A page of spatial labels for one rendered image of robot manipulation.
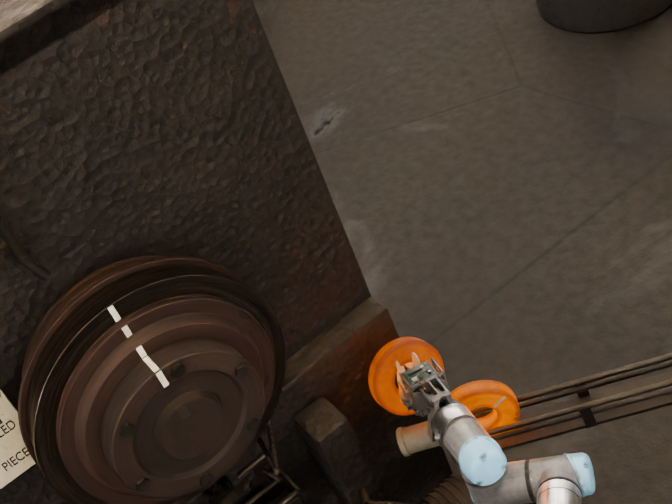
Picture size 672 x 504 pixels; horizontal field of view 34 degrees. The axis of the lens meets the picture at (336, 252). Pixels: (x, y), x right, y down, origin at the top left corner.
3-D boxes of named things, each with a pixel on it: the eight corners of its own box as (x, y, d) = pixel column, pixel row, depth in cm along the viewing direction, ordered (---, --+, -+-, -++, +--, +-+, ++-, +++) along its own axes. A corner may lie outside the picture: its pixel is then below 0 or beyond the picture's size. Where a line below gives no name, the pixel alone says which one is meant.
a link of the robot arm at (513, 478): (538, 518, 197) (522, 479, 191) (476, 526, 201) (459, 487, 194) (537, 483, 203) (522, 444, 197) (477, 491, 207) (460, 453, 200)
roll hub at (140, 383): (143, 511, 192) (70, 410, 174) (272, 412, 199) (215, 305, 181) (158, 530, 188) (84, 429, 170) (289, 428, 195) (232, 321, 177)
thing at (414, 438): (405, 439, 230) (395, 422, 226) (446, 427, 227) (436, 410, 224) (407, 462, 225) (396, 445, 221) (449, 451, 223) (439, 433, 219)
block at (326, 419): (324, 484, 237) (288, 414, 222) (353, 461, 239) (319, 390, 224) (353, 513, 229) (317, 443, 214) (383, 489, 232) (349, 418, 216)
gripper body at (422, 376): (431, 354, 209) (461, 389, 199) (441, 387, 214) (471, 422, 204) (395, 372, 208) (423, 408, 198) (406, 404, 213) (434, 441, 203)
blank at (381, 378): (352, 377, 217) (358, 382, 214) (406, 319, 219) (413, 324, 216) (399, 426, 224) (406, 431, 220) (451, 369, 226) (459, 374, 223)
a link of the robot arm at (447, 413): (482, 437, 201) (442, 458, 199) (470, 422, 204) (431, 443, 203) (474, 407, 196) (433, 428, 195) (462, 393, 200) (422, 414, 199)
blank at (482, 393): (482, 442, 228) (485, 454, 225) (423, 417, 221) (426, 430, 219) (532, 395, 221) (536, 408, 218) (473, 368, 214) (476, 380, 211)
